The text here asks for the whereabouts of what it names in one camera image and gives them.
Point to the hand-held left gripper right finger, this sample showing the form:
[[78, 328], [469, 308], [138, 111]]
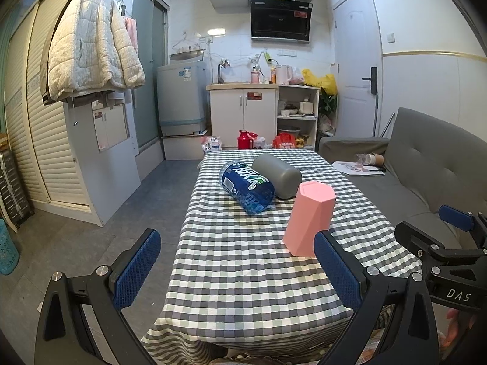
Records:
[[336, 270]]

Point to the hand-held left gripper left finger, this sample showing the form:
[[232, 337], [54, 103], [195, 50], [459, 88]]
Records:
[[137, 270]]

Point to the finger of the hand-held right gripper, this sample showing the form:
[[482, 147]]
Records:
[[413, 241], [456, 216]]

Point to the pink faceted cup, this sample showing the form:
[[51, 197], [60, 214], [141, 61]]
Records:
[[308, 220]]

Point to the brown paper cup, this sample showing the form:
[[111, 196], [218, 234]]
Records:
[[377, 159]]

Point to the clear plastic cup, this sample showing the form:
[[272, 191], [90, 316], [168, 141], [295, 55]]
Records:
[[361, 158]]

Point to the grey cup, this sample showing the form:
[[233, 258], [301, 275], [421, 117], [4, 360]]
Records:
[[277, 175]]

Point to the person's right hand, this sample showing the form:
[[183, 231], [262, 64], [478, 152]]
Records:
[[460, 327]]

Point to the grey sofa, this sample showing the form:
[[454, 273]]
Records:
[[430, 159]]

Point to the white printed papers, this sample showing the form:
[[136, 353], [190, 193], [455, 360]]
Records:
[[348, 168]]

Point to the checkered tablecloth table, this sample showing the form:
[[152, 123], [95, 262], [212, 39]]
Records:
[[236, 273]]

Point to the white cabinet panel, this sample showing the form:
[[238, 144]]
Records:
[[110, 171]]

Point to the blue label water bottle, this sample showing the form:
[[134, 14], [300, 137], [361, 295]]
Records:
[[247, 186]]

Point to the teal plastic basket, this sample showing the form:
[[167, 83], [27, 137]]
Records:
[[7, 249]]

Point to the white washing machine platform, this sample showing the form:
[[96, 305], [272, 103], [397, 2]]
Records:
[[182, 146]]

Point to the red snack packets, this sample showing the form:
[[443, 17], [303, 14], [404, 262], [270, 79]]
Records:
[[283, 142]]

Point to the dark ribbed suitcase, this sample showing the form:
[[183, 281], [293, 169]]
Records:
[[13, 194]]

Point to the white tissue pack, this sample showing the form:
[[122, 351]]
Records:
[[211, 144]]

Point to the grey basin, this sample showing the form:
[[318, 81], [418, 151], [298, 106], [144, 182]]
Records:
[[290, 129]]

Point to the red thermos jug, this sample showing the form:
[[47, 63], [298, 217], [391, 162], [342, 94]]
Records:
[[244, 140]]

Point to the cream louvered wardrobe doors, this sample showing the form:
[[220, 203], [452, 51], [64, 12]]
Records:
[[42, 140]]

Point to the white bowl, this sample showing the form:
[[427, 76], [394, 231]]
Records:
[[289, 112]]

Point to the white pot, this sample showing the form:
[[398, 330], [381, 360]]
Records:
[[306, 107]]

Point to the grey washing machine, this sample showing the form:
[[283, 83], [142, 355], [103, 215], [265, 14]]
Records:
[[180, 99]]

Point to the white sink cabinet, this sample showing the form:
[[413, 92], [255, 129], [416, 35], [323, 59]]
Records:
[[243, 118]]

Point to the white open shelf unit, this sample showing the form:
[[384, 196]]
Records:
[[296, 93]]

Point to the yellow plastic bag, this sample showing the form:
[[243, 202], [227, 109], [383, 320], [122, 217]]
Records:
[[323, 81]]

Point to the frosted glass sliding door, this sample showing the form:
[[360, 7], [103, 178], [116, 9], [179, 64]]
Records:
[[146, 76]]

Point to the white door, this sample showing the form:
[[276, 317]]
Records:
[[355, 45]]

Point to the white electric kettle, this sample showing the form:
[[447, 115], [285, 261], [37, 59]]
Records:
[[283, 75]]

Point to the orange bottle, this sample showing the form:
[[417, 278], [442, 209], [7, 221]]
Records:
[[272, 76]]

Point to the pink bottle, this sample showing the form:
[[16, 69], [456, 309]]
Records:
[[255, 76]]

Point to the metal faucet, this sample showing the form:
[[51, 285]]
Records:
[[220, 69]]

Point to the metal basin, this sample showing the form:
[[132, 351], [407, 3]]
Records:
[[186, 55]]

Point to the white quilted jacket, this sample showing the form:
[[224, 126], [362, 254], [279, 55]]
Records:
[[91, 45]]

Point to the white clothes hanger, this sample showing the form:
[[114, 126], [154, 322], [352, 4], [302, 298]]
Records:
[[184, 42]]

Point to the pink hanging garment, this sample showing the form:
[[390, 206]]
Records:
[[131, 32]]

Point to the black range hood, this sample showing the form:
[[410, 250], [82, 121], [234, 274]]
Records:
[[279, 21]]

